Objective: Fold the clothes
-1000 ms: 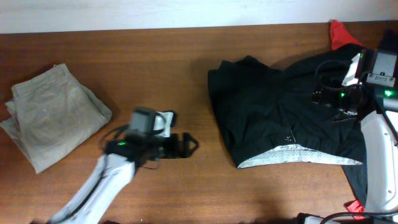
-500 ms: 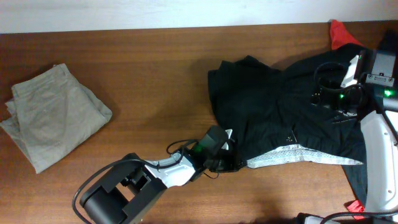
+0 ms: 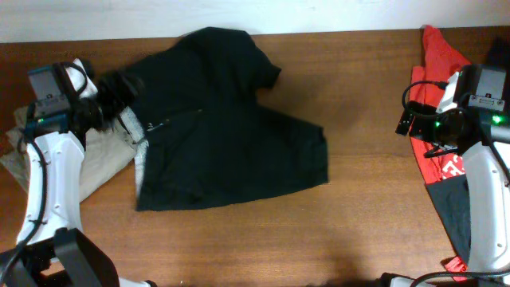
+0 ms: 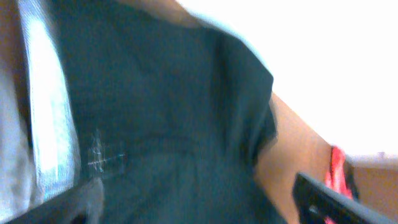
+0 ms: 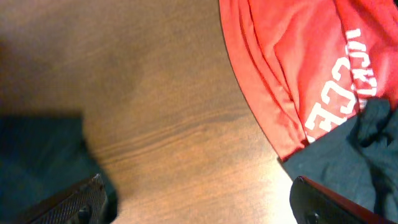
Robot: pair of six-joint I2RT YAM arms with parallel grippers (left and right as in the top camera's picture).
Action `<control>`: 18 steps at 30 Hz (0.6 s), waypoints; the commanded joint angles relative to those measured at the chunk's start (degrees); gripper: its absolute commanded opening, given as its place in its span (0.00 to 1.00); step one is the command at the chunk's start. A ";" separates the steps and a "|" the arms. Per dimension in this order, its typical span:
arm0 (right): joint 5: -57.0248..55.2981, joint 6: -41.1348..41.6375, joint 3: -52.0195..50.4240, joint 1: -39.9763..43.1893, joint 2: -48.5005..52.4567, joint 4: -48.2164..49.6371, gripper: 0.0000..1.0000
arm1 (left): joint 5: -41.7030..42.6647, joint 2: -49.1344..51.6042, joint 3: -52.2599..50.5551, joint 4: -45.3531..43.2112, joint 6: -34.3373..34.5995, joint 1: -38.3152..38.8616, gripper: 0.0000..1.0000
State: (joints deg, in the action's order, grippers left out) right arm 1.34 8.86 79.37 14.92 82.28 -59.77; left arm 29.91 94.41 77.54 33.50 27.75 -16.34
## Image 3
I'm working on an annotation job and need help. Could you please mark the black shorts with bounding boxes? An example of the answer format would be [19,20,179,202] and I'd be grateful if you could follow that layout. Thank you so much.
[120,27,328,211]

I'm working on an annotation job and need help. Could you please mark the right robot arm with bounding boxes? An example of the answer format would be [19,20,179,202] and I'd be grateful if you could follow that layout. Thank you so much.
[381,107,509,286]

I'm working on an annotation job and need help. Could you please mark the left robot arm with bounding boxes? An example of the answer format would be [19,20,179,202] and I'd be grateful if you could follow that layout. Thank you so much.
[1,62,143,287]

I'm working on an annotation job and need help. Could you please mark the red and black garment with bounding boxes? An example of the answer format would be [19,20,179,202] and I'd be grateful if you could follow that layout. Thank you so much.
[410,26,470,273]

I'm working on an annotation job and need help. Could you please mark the folded khaki trousers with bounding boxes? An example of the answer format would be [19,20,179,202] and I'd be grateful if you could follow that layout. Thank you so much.
[1,118,136,201]

